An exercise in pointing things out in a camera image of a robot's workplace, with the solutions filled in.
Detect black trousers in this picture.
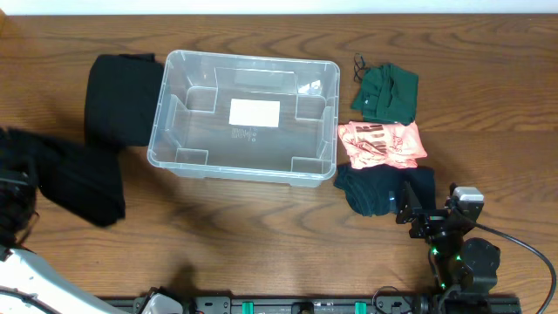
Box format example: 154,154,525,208
1,128,126,227

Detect green garment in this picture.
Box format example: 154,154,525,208
350,53,419,126

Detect black garment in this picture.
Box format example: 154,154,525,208
85,53,164,152

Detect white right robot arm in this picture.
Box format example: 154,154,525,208
396,181,500,301

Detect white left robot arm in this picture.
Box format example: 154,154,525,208
1,170,124,314

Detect dark teal folded garment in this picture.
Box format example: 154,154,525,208
334,164,436,216

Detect pink printed folded shirt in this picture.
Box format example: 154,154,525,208
337,121,427,169

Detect white label in bin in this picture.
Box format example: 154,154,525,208
228,99,281,127

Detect clear plastic storage bin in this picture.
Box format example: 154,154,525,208
146,50,341,188

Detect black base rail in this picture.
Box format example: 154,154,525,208
104,294,524,314

